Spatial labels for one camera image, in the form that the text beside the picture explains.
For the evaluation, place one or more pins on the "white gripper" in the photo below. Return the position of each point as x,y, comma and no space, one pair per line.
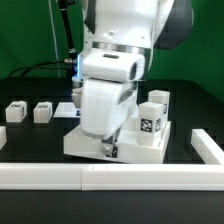
108,94

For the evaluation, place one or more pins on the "white sheet with tags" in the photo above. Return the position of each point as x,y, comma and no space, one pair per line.
67,110

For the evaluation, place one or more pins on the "white U-shaped fence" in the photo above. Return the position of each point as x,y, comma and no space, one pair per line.
48,176

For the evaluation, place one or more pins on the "white square tabletop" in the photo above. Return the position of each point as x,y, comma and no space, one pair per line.
129,150

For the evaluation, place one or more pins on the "thin white pole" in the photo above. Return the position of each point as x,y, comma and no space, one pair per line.
54,35

